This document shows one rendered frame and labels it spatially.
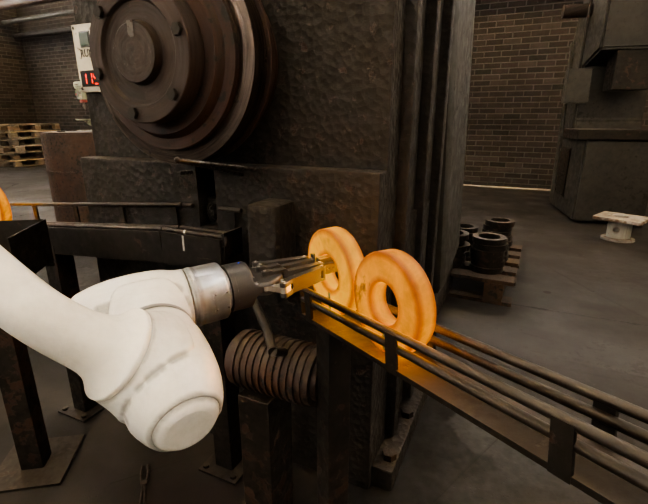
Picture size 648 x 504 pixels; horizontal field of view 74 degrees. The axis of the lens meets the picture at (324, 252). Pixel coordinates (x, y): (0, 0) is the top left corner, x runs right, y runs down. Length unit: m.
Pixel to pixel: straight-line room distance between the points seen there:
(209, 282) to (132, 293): 0.10
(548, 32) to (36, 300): 6.81
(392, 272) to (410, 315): 0.06
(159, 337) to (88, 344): 0.07
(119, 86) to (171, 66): 0.16
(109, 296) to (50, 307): 0.16
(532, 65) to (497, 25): 0.73
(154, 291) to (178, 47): 0.54
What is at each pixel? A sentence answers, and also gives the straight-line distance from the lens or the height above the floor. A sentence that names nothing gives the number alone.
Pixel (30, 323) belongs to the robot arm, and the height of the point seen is 0.81.
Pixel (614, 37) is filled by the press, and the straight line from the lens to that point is 4.91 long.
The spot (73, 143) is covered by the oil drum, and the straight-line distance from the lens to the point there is 3.92.
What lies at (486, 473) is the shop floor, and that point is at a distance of 1.48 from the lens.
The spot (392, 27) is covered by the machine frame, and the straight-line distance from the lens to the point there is 1.02.
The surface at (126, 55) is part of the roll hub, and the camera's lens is 1.07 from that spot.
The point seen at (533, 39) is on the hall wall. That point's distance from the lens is 6.98.
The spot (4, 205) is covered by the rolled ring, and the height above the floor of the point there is 0.71.
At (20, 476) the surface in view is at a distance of 1.64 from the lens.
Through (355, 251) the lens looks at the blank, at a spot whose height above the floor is 0.78.
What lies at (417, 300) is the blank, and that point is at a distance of 0.59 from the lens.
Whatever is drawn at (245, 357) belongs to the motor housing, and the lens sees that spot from 0.94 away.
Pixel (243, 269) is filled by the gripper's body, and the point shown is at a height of 0.76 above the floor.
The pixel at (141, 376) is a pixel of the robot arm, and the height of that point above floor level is 0.74.
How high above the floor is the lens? 0.99
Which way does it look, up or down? 17 degrees down
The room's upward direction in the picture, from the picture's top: straight up
